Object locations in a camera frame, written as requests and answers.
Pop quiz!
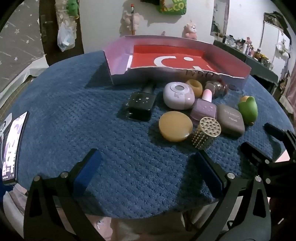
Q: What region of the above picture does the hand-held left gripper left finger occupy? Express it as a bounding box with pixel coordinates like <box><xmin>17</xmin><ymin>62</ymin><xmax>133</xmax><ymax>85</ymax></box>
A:
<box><xmin>23</xmin><ymin>148</ymin><xmax>103</xmax><ymax>241</ymax></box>

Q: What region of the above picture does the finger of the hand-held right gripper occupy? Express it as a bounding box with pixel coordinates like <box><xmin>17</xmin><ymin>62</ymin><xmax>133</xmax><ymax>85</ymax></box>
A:
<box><xmin>264</xmin><ymin>122</ymin><xmax>296</xmax><ymax>158</ymax></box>
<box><xmin>240</xmin><ymin>141</ymin><xmax>296</xmax><ymax>186</ymax></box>

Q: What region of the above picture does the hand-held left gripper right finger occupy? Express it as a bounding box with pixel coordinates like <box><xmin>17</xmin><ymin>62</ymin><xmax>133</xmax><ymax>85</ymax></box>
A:
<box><xmin>195</xmin><ymin>149</ymin><xmax>271</xmax><ymax>241</ymax></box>

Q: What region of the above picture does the green frog toy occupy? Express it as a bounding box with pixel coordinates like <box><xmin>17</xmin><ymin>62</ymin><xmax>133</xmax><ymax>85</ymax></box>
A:
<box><xmin>238</xmin><ymin>95</ymin><xmax>258</xmax><ymax>126</ymax></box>

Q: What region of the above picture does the gold studded cylinder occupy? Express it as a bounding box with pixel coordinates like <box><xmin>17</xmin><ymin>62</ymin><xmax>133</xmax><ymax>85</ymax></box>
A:
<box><xmin>191</xmin><ymin>116</ymin><xmax>222</xmax><ymax>151</ymax></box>

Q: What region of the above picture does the grey eyeshadow case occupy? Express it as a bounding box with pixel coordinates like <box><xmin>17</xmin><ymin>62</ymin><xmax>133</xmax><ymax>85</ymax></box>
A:
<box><xmin>216</xmin><ymin>104</ymin><xmax>245</xmax><ymax>139</ymax></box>

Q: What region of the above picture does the amber round disc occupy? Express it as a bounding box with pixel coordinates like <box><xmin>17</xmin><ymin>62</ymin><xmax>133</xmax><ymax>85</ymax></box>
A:
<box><xmin>159</xmin><ymin>111</ymin><xmax>193</xmax><ymax>142</ymax></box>

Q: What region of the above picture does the purple nail polish bottle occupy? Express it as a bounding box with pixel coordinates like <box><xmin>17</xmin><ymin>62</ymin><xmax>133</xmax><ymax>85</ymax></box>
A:
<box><xmin>190</xmin><ymin>88</ymin><xmax>218</xmax><ymax>121</ymax></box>

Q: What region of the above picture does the silver glitter jar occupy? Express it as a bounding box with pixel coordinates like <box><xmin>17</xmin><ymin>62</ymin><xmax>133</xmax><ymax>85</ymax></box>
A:
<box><xmin>205</xmin><ymin>81</ymin><xmax>229</xmax><ymax>99</ymax></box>

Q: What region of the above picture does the lilac round case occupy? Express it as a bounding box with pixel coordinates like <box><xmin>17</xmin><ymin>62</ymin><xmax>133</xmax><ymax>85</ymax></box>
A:
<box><xmin>163</xmin><ymin>82</ymin><xmax>195</xmax><ymax>109</ymax></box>

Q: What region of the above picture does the black nail polish bottle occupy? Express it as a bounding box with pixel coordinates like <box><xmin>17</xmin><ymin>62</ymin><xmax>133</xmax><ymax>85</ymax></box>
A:
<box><xmin>118</xmin><ymin>80</ymin><xmax>158</xmax><ymax>122</ymax></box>

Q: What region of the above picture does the pink and red cardboard box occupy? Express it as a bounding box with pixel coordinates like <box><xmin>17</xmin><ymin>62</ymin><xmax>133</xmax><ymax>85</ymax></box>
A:
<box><xmin>103</xmin><ymin>35</ymin><xmax>252</xmax><ymax>90</ymax></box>

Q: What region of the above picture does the side table with green cloth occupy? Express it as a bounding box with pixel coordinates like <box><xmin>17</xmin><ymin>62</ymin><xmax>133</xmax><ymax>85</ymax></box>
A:
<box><xmin>213</xmin><ymin>39</ymin><xmax>279</xmax><ymax>84</ymax></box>

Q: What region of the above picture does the smartphone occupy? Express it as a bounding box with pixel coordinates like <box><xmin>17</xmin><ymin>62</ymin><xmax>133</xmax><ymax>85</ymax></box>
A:
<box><xmin>1</xmin><ymin>111</ymin><xmax>30</xmax><ymax>186</ymax></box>

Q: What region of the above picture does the row of small bottles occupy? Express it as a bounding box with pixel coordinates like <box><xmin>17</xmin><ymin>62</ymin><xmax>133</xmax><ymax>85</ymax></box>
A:
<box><xmin>222</xmin><ymin>35</ymin><xmax>273</xmax><ymax>70</ymax></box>

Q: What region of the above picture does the white panel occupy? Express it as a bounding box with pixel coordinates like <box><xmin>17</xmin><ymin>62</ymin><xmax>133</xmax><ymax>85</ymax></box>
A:
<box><xmin>264</xmin><ymin>14</ymin><xmax>289</xmax><ymax>70</ymax></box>

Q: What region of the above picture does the pink plush toy with horns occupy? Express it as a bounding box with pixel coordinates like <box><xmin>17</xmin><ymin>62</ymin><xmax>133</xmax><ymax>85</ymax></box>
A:
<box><xmin>184</xmin><ymin>21</ymin><xmax>199</xmax><ymax>40</ymax></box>

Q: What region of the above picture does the clear plastic bag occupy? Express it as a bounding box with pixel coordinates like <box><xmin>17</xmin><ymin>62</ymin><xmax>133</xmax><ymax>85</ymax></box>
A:
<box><xmin>57</xmin><ymin>22</ymin><xmax>77</xmax><ymax>52</ymax></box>

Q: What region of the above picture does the dark wooden door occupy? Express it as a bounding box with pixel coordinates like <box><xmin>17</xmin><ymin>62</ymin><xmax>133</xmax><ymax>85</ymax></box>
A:
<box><xmin>38</xmin><ymin>0</ymin><xmax>85</xmax><ymax>67</ymax></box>

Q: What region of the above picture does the light pink plush toy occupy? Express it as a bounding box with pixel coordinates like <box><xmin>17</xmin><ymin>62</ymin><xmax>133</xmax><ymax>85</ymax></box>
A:
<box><xmin>120</xmin><ymin>11</ymin><xmax>141</xmax><ymax>35</ymax></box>

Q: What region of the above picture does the mop stick with orange grip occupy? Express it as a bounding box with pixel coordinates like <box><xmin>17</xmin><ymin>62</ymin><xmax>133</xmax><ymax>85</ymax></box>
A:
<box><xmin>130</xmin><ymin>3</ymin><xmax>137</xmax><ymax>36</ymax></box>

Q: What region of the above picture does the pale hanging organizer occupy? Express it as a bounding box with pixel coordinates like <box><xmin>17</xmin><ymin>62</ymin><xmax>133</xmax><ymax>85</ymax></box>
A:
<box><xmin>55</xmin><ymin>0</ymin><xmax>78</xmax><ymax>30</ymax></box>

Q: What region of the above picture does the green fabric bag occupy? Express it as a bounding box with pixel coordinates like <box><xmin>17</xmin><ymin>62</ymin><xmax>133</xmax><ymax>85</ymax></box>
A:
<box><xmin>157</xmin><ymin>0</ymin><xmax>187</xmax><ymax>15</ymax></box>

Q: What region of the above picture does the green plush toy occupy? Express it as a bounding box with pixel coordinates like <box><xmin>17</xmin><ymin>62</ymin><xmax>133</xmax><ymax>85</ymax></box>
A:
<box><xmin>66</xmin><ymin>0</ymin><xmax>79</xmax><ymax>18</ymax></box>

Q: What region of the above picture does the wall poster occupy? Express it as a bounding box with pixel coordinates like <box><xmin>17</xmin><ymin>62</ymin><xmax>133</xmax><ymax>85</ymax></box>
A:
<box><xmin>211</xmin><ymin>0</ymin><xmax>229</xmax><ymax>37</ymax></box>

